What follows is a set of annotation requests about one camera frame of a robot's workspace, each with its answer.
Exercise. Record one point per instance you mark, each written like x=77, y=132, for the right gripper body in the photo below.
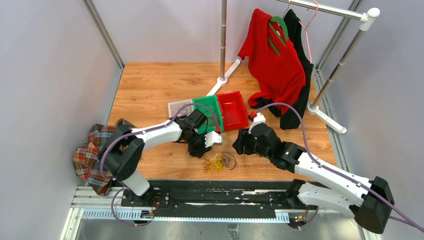
x=253, y=148

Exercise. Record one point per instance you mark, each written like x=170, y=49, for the plaid flannel shirt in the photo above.
x=86, y=157

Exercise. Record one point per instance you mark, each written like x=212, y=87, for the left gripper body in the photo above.
x=196, y=144

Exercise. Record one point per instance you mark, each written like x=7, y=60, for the pink clothes hanger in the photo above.
x=306, y=30

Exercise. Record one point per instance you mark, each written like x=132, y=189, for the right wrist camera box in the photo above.
x=255, y=119

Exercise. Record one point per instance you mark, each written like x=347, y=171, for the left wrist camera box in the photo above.
x=213, y=138

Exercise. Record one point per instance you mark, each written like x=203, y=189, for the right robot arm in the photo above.
x=368, y=201

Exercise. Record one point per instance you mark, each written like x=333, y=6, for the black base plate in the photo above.
x=217, y=199

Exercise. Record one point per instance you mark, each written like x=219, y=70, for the white plastic bin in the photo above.
x=186, y=105

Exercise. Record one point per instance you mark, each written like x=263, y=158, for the red shirt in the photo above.
x=280, y=78

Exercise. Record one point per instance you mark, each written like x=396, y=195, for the red plastic bin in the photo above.
x=233, y=110

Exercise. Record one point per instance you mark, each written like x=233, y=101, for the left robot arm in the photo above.
x=119, y=157

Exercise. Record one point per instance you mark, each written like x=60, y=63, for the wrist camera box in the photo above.
x=213, y=138
x=255, y=119

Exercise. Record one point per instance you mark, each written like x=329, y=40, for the green clothes hanger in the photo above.
x=277, y=35

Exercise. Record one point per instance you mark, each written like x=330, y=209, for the black shirt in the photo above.
x=289, y=120

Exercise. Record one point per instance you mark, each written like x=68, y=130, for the aluminium frame rail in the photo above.
x=97, y=20

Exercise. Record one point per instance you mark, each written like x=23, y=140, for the metal clothes rack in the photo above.
x=367, y=19

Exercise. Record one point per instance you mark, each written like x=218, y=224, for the green plastic bin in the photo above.
x=212, y=103

